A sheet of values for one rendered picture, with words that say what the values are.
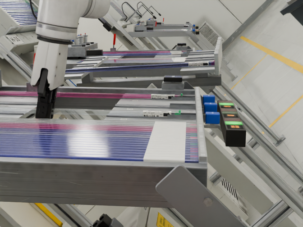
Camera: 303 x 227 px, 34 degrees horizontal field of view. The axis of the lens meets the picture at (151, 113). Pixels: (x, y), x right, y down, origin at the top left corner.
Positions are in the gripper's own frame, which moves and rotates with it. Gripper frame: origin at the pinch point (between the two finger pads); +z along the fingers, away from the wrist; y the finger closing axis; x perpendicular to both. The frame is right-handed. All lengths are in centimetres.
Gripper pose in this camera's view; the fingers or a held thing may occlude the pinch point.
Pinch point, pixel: (45, 109)
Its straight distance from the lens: 110.9
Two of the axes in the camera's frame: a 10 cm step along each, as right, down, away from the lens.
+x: 9.8, 1.9, -0.4
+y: -0.8, 2.0, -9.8
